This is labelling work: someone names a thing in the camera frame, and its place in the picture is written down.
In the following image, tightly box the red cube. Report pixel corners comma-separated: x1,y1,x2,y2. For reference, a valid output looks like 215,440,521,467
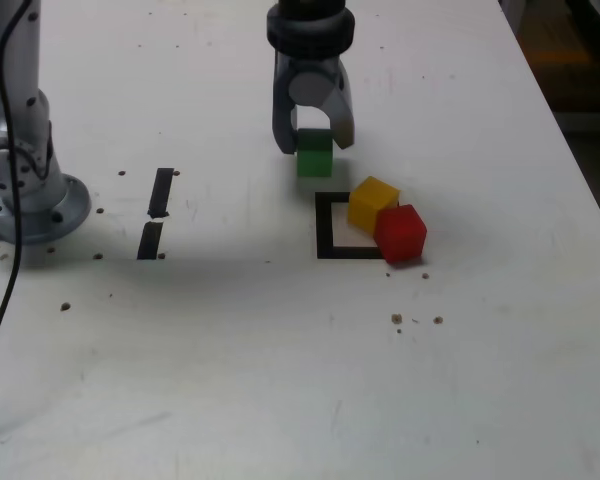
373,203,428,265

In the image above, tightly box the black tape square outline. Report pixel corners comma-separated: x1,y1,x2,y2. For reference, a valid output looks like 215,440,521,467
314,190,401,260

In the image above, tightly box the black tape strip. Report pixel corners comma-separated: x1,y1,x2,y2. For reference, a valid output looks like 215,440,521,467
136,167,175,261

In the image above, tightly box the yellow cube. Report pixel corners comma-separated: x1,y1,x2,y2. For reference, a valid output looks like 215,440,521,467
347,176,401,234

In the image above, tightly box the green cube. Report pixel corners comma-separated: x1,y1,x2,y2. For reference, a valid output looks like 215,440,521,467
296,128,335,179

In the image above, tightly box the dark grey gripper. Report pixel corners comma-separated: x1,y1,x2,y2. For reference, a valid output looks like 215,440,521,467
271,51,357,156

